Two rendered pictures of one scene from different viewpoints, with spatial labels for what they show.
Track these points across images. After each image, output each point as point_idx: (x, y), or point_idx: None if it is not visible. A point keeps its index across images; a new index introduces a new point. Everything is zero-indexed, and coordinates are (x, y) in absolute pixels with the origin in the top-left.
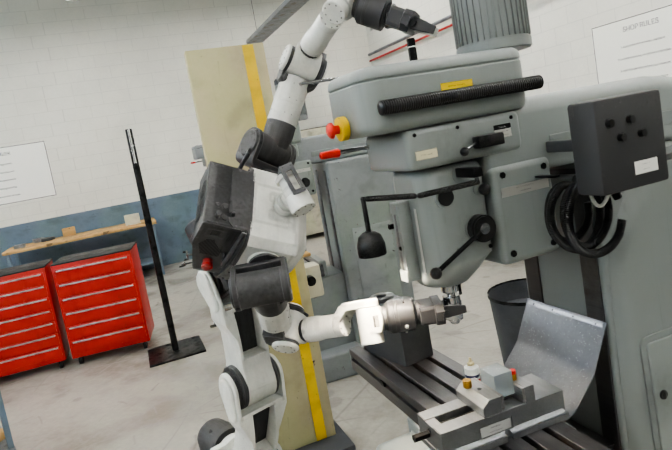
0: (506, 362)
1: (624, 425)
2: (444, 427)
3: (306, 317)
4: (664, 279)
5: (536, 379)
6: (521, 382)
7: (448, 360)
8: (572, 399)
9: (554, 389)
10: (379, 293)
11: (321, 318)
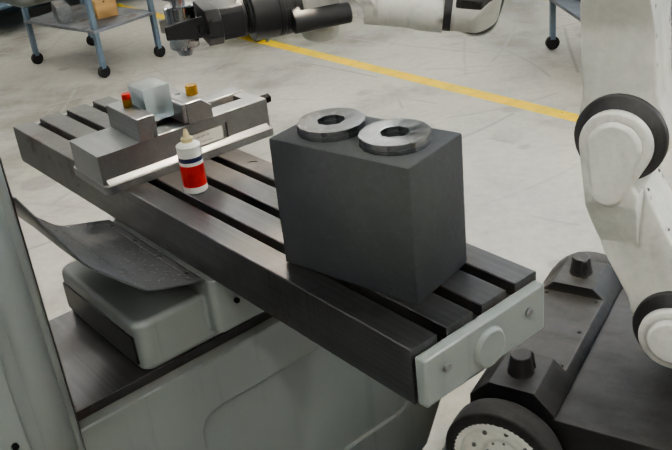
0: (125, 281)
1: None
2: (228, 91)
3: None
4: None
5: (94, 150)
6: (119, 104)
7: (248, 250)
8: (49, 225)
9: (78, 140)
10: (409, 139)
11: None
